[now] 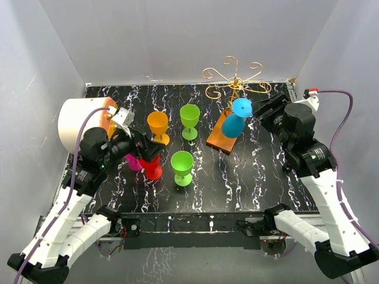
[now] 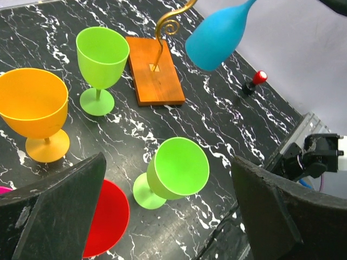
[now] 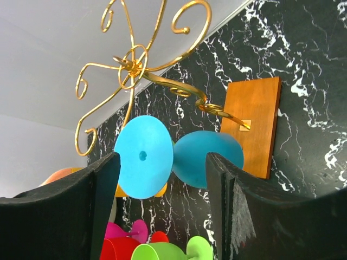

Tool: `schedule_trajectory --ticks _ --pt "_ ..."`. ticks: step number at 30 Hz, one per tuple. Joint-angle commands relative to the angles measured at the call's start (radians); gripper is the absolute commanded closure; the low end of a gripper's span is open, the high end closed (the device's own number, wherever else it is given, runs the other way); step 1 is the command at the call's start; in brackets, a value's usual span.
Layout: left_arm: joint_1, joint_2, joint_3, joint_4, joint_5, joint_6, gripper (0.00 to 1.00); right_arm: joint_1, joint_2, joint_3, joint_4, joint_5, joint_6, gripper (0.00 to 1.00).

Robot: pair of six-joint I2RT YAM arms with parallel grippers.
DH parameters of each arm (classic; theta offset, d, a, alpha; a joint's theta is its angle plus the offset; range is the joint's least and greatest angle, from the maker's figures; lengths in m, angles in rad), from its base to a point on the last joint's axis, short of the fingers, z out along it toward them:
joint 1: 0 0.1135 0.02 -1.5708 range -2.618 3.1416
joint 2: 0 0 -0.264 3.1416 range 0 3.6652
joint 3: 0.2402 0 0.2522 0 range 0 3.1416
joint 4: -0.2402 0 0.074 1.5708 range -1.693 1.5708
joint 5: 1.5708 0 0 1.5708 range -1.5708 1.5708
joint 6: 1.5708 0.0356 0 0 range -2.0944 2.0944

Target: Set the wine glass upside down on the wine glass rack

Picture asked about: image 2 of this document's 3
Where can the green wine glass front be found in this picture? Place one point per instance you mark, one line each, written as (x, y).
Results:
(179, 168)

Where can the green wine glass near rack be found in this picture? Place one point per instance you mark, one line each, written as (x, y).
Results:
(102, 55)

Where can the pink plastic wine glass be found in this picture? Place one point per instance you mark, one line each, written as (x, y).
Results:
(4, 189)

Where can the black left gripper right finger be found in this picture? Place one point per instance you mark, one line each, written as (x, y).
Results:
(285, 220)

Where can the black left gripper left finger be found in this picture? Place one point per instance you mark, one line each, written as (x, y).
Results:
(51, 218)

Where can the blue plastic wine glass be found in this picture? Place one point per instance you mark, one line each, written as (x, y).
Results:
(217, 36)

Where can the orange wooden rack base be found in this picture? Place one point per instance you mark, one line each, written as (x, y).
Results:
(155, 78)

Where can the red emergency stop button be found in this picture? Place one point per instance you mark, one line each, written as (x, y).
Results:
(249, 87)

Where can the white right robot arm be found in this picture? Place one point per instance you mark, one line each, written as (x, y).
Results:
(322, 152)

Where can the red plastic wine glass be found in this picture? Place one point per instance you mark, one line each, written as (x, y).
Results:
(110, 220)

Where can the green wine glass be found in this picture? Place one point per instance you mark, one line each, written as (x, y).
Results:
(179, 168)
(102, 55)

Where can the orange plastic wine glass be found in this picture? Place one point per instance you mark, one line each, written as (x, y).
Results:
(34, 103)

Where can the gold wire wine glass rack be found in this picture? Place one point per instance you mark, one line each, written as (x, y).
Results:
(170, 27)

